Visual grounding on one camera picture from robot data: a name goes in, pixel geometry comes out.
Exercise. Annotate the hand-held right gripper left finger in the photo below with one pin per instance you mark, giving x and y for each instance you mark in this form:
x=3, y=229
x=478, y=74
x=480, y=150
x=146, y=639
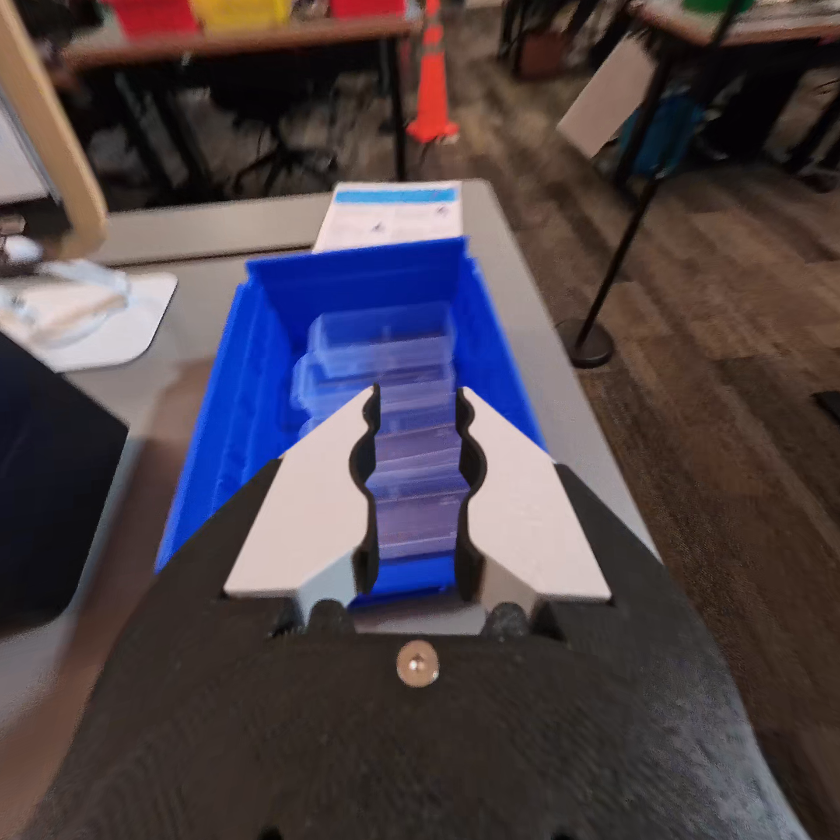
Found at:
x=302, y=525

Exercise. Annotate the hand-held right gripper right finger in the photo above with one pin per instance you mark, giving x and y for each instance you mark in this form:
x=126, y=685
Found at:
x=531, y=525

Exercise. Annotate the blue plastic bin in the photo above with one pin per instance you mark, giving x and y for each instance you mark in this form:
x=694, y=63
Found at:
x=262, y=394

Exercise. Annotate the row of clear plastic drawers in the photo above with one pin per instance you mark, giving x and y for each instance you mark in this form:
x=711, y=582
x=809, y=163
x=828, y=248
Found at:
x=380, y=341

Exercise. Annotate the black drawer cabinet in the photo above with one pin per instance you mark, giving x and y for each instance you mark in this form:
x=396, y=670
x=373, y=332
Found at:
x=52, y=485

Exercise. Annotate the white monitor stand base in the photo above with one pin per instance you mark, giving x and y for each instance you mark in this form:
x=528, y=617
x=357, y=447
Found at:
x=118, y=328

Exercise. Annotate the black stanchion pole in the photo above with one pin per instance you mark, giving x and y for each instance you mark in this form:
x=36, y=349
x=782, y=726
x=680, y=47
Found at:
x=623, y=243

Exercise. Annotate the white box with blue label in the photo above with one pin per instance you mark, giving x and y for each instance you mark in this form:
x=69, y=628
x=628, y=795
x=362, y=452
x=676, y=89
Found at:
x=394, y=223

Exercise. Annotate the black office chair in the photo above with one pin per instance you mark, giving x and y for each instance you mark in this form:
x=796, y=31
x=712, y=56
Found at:
x=282, y=151

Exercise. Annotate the blue bag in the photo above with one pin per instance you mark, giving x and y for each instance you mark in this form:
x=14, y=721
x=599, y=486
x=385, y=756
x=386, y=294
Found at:
x=669, y=131

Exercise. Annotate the white board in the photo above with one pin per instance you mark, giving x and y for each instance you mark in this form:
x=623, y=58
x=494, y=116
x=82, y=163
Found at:
x=610, y=98

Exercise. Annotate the beige curved panel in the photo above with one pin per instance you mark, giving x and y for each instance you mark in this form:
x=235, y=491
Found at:
x=52, y=151

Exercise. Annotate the orange traffic cone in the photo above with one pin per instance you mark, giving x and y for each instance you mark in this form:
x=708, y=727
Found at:
x=433, y=85

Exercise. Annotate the brown plant pot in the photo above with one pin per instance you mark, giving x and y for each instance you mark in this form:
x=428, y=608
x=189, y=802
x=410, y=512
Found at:
x=544, y=56

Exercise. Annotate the wooden background table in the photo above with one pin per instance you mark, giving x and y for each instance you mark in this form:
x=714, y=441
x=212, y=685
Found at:
x=787, y=26
x=262, y=43

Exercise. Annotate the yellow plastic bin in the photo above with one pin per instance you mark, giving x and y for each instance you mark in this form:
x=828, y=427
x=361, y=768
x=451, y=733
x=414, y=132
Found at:
x=239, y=13

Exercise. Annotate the red plastic bin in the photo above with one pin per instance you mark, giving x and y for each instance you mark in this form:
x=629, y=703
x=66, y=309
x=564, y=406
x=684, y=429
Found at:
x=367, y=6
x=154, y=16

